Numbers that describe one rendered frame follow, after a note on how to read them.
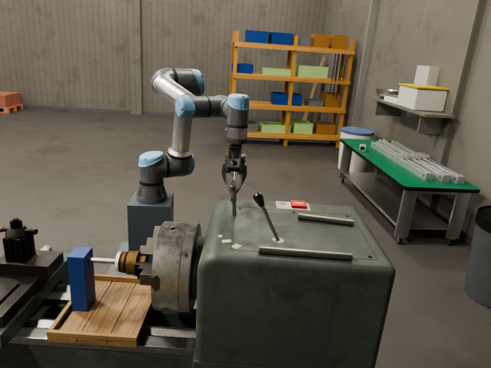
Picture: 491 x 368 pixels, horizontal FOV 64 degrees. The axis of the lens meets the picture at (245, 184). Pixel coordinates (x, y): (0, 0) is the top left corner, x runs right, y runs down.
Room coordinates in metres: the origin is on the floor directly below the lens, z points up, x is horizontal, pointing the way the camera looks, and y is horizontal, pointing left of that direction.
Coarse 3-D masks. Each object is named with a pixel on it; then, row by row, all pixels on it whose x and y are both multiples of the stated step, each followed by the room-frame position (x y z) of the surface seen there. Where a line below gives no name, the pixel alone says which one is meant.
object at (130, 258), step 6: (126, 252) 1.24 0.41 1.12; (132, 252) 1.24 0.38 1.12; (138, 252) 1.23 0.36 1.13; (120, 258) 1.21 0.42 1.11; (126, 258) 1.21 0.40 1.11; (132, 258) 1.21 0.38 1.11; (138, 258) 1.22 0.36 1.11; (144, 258) 1.22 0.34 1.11; (120, 264) 1.20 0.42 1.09; (126, 264) 1.20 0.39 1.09; (132, 264) 1.20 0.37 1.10; (120, 270) 1.20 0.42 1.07; (126, 270) 1.19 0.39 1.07; (132, 270) 1.19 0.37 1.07
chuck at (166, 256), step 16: (176, 224) 1.25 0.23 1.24; (160, 240) 1.16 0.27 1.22; (176, 240) 1.16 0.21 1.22; (160, 256) 1.12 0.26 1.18; (176, 256) 1.12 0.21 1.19; (160, 272) 1.09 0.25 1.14; (176, 272) 1.09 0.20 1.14; (160, 288) 1.08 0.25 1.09; (176, 288) 1.08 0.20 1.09; (160, 304) 1.09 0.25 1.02; (176, 304) 1.09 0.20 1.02
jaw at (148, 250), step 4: (156, 228) 1.30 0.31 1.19; (156, 232) 1.29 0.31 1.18; (156, 236) 1.28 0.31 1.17; (148, 240) 1.27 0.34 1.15; (152, 240) 1.27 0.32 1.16; (148, 244) 1.26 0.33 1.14; (152, 244) 1.26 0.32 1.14; (140, 248) 1.25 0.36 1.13; (144, 248) 1.25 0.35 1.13; (148, 248) 1.25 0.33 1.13; (152, 248) 1.25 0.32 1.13; (140, 252) 1.24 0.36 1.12; (144, 252) 1.24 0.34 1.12; (148, 252) 1.24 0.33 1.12; (152, 252) 1.24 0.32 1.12
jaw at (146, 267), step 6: (138, 264) 1.18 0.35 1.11; (144, 264) 1.18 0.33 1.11; (150, 264) 1.19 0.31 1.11; (138, 270) 1.15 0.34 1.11; (144, 270) 1.13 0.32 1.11; (150, 270) 1.14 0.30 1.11; (138, 276) 1.14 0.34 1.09; (144, 276) 1.10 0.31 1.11; (150, 276) 1.10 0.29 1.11; (156, 276) 1.09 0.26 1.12; (144, 282) 1.10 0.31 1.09; (150, 282) 1.10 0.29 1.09; (156, 282) 1.09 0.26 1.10; (156, 288) 1.08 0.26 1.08
